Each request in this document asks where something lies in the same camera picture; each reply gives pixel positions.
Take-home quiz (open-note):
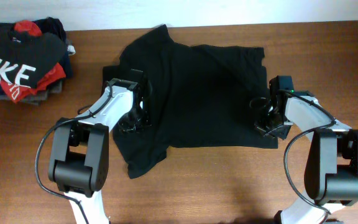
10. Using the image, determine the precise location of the black Sydrogen t-shirt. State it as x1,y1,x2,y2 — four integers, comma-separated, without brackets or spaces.
103,26,278,179

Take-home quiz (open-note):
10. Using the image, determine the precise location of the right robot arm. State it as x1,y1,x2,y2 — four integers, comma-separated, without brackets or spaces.
249,76,358,223

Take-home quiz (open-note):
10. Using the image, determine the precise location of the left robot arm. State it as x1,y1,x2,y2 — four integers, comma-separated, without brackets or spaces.
48,69,151,223

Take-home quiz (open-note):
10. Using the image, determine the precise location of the grey folded t-shirt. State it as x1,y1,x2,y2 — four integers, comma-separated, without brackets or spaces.
0,39,76,106

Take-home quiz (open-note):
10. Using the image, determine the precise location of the red folded t-shirt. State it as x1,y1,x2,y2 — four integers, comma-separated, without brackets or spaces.
0,21,66,103

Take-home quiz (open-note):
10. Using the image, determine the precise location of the navy folded t-shirt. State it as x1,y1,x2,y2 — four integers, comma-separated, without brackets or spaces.
0,17,75,101

